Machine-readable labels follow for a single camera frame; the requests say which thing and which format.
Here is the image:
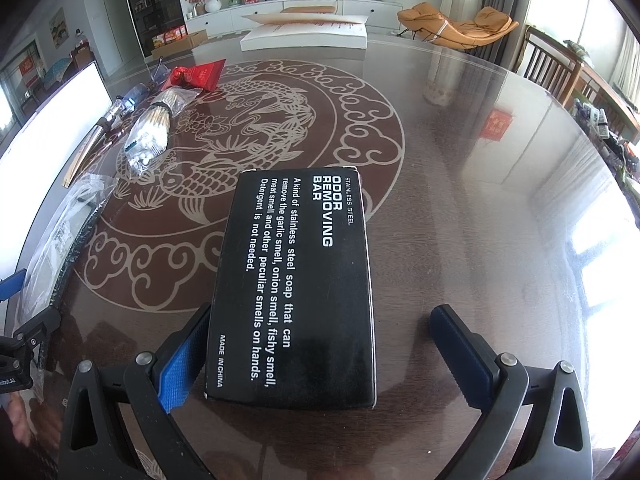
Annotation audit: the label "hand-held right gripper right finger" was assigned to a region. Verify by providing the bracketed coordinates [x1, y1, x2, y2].
[429, 302, 594, 480]

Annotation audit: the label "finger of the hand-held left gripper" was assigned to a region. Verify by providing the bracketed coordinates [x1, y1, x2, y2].
[12, 306, 62, 356]
[0, 269, 27, 302]

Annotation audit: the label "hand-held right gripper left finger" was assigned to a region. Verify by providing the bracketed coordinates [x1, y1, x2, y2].
[59, 302, 213, 480]

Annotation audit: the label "white storage box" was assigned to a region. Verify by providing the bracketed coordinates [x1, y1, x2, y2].
[0, 60, 113, 281]

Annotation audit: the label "black printed box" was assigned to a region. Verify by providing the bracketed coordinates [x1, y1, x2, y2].
[205, 165, 377, 408]

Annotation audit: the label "red snack packet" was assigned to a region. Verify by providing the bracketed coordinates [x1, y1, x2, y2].
[167, 59, 227, 92]

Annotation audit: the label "person's left hand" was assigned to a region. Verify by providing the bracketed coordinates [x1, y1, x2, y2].
[6, 394, 37, 447]

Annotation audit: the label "clear plastic bag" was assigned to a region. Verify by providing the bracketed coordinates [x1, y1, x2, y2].
[20, 170, 120, 326]

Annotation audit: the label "cotton swab bag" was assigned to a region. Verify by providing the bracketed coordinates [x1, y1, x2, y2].
[124, 87, 198, 179]

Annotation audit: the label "dining table blue cloth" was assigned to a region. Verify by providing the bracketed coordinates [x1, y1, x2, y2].
[42, 57, 76, 83]

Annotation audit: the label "clear wrapped blue item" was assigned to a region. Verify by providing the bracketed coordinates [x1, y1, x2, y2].
[102, 85, 151, 128]

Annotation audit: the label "dark dining chair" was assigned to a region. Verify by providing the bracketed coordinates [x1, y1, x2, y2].
[70, 45, 96, 73]

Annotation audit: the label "cluttered small items pile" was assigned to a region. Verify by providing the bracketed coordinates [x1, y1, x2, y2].
[572, 100, 640, 181]

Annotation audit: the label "orange snack boxes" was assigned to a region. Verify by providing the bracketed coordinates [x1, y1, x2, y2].
[151, 27, 187, 48]

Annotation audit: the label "brown cardboard box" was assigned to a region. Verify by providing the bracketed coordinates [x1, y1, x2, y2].
[151, 29, 208, 58]

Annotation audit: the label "wooden chair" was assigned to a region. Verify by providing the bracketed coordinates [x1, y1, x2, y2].
[520, 25, 640, 146]

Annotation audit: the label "black display cabinet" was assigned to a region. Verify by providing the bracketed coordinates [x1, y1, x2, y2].
[120, 0, 188, 61]

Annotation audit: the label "orange lounge chair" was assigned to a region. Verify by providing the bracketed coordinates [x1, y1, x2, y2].
[396, 1, 521, 53]

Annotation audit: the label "white flat box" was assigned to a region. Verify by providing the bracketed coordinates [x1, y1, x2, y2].
[240, 12, 369, 52]

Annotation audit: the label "white television cabinet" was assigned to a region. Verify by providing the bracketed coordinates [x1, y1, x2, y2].
[185, 0, 447, 41]

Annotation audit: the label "wall painting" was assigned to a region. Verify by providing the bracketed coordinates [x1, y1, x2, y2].
[48, 7, 69, 48]

